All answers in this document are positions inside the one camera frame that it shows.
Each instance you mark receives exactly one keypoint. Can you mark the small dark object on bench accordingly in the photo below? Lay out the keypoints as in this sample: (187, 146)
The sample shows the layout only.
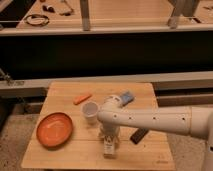
(48, 9)

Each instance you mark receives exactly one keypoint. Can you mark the orange carrot piece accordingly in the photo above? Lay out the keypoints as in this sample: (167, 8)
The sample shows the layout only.
(79, 99)

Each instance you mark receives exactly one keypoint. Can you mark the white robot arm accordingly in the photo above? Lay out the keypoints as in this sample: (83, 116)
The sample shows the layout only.
(196, 122)

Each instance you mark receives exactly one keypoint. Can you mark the orange ceramic bowl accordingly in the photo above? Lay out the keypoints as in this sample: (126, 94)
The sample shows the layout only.
(54, 129)

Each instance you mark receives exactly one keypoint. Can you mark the blue sponge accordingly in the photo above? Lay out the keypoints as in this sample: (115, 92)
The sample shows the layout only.
(126, 98)

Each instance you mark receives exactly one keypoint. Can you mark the grey metal post left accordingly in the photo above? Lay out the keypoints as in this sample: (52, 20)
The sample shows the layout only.
(84, 7)

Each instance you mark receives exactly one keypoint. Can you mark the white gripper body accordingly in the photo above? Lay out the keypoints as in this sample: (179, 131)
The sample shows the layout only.
(109, 135)

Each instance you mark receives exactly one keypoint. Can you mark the metal clamp at left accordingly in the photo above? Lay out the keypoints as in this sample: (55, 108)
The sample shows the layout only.
(8, 79)

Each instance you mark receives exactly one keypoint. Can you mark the black rectangular block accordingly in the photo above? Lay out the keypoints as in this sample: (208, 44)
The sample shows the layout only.
(138, 135)

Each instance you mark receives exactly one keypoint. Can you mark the grey metal post right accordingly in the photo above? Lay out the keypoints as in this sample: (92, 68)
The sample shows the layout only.
(187, 8)

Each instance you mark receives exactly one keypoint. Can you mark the clear plastic bottle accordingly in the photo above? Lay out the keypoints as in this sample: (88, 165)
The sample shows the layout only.
(109, 147)

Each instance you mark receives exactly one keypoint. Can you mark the grey metal post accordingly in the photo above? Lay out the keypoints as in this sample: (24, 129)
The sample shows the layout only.
(187, 8)
(84, 7)

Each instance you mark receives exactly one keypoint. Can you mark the clear plastic cup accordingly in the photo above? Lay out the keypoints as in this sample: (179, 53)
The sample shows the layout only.
(90, 110)

